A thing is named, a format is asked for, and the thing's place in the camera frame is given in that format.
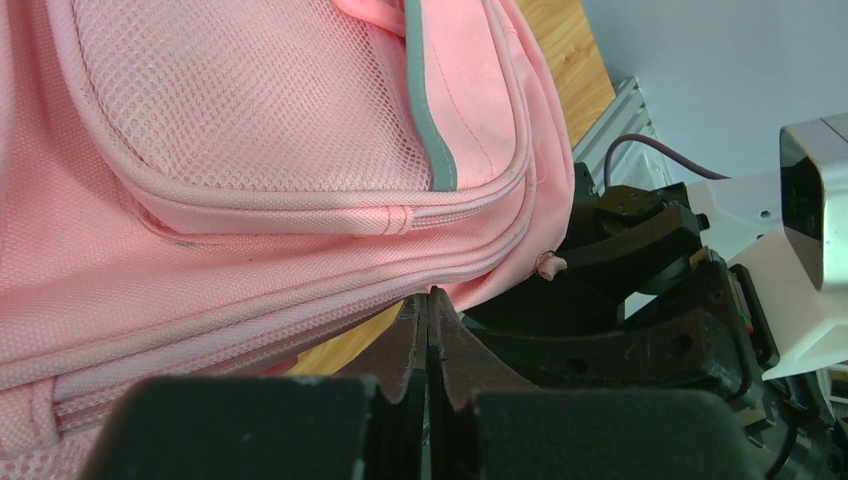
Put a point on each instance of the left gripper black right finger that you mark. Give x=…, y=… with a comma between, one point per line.
x=489, y=422

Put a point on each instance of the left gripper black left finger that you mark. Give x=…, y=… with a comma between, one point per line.
x=364, y=422

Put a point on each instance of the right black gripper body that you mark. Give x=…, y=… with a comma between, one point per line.
x=788, y=421

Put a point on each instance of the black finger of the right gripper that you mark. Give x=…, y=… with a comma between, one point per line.
x=579, y=291
x=693, y=336

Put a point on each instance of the pink student backpack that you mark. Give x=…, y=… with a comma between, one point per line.
x=212, y=186

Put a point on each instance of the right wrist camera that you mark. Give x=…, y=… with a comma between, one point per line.
x=788, y=228

